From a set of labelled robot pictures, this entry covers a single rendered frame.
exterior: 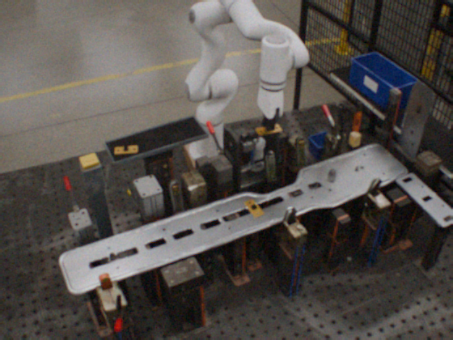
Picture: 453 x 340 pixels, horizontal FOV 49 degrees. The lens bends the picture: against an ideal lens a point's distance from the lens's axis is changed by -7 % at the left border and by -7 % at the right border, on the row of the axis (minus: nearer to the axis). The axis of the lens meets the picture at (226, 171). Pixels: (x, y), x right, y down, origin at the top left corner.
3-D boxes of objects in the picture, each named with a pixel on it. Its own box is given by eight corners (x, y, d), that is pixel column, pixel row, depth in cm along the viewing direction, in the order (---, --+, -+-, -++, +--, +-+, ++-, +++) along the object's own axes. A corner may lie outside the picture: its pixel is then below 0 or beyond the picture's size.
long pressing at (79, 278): (72, 304, 157) (71, 302, 156) (56, 255, 172) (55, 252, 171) (411, 174, 203) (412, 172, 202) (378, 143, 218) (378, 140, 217)
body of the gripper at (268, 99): (255, 75, 167) (253, 104, 174) (268, 91, 160) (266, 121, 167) (276, 72, 169) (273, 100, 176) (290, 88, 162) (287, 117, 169)
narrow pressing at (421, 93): (414, 161, 208) (433, 91, 185) (396, 145, 216) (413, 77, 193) (415, 160, 208) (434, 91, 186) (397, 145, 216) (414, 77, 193)
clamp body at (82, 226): (91, 295, 194) (70, 233, 170) (82, 274, 201) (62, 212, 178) (113, 287, 197) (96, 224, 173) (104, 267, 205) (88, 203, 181)
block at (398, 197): (383, 257, 208) (398, 210, 190) (367, 240, 216) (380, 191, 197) (400, 248, 211) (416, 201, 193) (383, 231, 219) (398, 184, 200)
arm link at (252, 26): (268, 13, 179) (308, 72, 165) (226, 19, 174) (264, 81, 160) (273, -7, 171) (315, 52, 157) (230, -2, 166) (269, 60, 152)
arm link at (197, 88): (225, 102, 225) (189, 110, 220) (214, 84, 232) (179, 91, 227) (238, 8, 186) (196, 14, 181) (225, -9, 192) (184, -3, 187)
